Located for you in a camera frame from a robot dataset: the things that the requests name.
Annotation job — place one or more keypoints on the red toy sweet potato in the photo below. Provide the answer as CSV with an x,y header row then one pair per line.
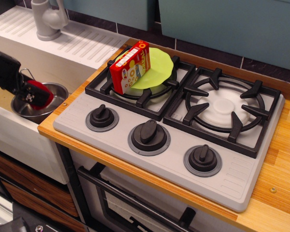
x,y
39,96

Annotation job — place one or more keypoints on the black left burner grate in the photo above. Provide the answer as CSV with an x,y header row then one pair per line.
x,y
154,108

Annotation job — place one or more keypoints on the black left stove knob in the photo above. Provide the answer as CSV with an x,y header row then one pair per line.
x,y
102,119

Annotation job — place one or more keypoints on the white right burner disc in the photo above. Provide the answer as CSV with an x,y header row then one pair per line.
x,y
222,103

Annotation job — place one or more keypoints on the grey toy faucet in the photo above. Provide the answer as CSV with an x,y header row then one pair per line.
x,y
49,22

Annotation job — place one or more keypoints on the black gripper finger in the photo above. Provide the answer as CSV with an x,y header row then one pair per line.
x,y
21,90

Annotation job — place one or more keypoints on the black stove knob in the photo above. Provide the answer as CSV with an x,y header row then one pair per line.
x,y
202,161
102,119
149,138

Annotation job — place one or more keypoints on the red cereal box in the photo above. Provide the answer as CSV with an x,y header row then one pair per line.
x,y
130,67

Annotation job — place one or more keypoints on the wooden drawer fronts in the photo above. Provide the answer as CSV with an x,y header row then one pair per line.
x,y
39,193

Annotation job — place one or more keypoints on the black oven door handle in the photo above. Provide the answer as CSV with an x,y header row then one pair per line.
x,y
181,226

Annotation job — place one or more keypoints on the stainless steel pot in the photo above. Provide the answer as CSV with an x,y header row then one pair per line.
x,y
24,110

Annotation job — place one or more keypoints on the black burner grate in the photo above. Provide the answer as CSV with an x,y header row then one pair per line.
x,y
154,108
247,138

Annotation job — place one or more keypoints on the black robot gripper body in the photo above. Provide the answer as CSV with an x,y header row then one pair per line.
x,y
10,77

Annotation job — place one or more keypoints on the white toy sink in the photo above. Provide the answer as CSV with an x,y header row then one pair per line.
x,y
68,60

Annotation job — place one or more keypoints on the black right stove knob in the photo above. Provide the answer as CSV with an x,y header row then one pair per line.
x,y
202,161

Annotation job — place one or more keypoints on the black right burner grate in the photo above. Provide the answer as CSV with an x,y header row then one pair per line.
x,y
247,138

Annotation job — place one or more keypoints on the black middle stove knob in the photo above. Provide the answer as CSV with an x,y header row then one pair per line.
x,y
149,138

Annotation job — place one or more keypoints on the lime green plate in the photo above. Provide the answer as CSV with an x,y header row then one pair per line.
x,y
161,70

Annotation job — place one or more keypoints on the grey toy stove top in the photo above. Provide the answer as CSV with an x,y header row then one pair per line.
x,y
231,187

